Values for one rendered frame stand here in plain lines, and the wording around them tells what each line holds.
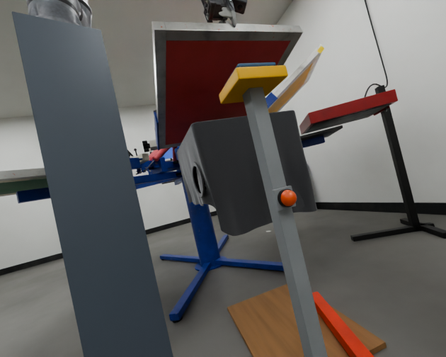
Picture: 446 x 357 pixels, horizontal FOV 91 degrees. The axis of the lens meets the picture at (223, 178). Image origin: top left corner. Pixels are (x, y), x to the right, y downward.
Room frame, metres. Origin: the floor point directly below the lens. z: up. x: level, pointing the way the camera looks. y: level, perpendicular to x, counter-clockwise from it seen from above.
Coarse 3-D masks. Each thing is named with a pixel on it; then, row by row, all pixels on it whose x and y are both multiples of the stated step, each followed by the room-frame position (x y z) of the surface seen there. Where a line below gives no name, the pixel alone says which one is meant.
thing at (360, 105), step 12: (372, 96) 1.59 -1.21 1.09; (384, 96) 1.57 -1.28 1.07; (396, 96) 1.56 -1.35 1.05; (324, 108) 1.65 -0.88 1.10; (336, 108) 1.64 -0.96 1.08; (348, 108) 1.62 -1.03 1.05; (360, 108) 1.61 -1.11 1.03; (372, 108) 1.62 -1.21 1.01; (384, 108) 1.72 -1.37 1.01; (312, 120) 1.67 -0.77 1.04; (324, 120) 1.67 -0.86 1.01; (336, 120) 1.78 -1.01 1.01; (348, 120) 1.92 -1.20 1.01
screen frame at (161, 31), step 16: (160, 32) 0.68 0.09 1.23; (176, 32) 0.70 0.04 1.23; (192, 32) 0.72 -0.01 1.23; (208, 32) 0.73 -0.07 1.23; (224, 32) 0.75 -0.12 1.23; (240, 32) 0.77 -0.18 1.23; (256, 32) 0.79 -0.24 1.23; (272, 32) 0.81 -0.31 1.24; (288, 32) 0.84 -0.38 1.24; (160, 48) 0.74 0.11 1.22; (288, 48) 0.92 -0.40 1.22; (160, 64) 0.80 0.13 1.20; (160, 80) 0.87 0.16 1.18; (160, 96) 0.95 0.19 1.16; (160, 112) 1.05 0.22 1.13; (160, 128) 1.18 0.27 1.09; (160, 144) 1.34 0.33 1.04; (176, 144) 1.41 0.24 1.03
